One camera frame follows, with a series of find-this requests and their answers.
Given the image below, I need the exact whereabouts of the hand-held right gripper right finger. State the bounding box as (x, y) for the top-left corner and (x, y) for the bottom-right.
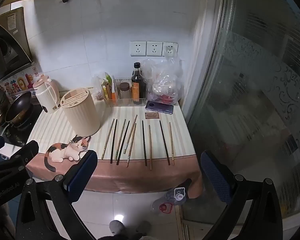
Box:
(200, 151), (283, 240)

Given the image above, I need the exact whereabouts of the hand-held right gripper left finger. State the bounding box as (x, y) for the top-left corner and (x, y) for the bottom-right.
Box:
(15, 149), (98, 240)

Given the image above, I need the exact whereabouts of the dark wooden chopstick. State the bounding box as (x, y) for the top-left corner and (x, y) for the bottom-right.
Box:
(110, 119), (118, 164)
(159, 120), (171, 166)
(142, 120), (148, 167)
(116, 120), (130, 166)

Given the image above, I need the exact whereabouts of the cream ribbed utensil holder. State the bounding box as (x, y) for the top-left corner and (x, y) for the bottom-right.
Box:
(61, 87), (101, 135)

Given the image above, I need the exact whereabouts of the black cooktop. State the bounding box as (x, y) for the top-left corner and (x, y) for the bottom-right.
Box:
(0, 102), (43, 147)

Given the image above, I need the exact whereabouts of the plastic bottle on floor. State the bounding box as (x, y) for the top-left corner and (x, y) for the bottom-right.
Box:
(152, 179), (193, 214)

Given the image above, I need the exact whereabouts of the dark wok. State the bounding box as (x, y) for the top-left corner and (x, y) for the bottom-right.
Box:
(5, 91), (32, 126)

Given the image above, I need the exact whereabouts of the striped cat print tablecloth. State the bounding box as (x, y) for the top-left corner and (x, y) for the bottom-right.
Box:
(25, 104), (203, 194)

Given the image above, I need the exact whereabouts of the cream and pink electric kettle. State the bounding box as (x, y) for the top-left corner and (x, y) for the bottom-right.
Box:
(32, 75), (60, 114)

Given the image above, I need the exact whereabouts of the grey fuzzy slipper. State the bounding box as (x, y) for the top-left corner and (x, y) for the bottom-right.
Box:
(109, 220), (127, 235)
(135, 220), (153, 237)

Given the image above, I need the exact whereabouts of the clear acrylic organizer tray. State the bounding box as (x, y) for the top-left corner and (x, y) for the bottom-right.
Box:
(104, 76), (148, 107)

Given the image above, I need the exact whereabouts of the small clear plastic bag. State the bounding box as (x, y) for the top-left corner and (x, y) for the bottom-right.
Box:
(91, 71), (105, 101)

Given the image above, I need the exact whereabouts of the orange box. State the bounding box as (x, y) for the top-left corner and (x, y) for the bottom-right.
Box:
(111, 75), (119, 100)

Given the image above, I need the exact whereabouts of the purple smartphone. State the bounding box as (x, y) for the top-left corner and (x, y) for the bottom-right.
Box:
(145, 100), (174, 115)

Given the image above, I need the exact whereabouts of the frosted glass door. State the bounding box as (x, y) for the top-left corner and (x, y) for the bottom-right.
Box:
(182, 0), (300, 225)

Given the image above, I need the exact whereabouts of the jar with brown lid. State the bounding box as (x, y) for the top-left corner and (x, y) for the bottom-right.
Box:
(119, 82), (130, 100)

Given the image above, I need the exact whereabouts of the green packet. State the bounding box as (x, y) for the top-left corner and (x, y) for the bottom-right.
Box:
(104, 72), (113, 88)

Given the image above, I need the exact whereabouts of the steel range hood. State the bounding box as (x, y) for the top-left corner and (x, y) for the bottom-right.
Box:
(0, 6), (37, 85)

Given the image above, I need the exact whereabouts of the dark sauce bottle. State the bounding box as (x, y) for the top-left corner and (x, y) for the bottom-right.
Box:
(131, 62), (147, 105)

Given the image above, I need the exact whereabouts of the large clear plastic bag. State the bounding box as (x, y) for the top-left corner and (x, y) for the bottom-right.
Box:
(142, 57), (185, 105)

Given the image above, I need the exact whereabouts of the colourful wall decal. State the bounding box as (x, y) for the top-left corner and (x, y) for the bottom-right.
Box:
(0, 66), (44, 98)

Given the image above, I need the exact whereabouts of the white wall socket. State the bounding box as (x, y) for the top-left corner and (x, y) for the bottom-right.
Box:
(162, 42), (178, 57)
(146, 41), (163, 57)
(130, 41), (147, 57)

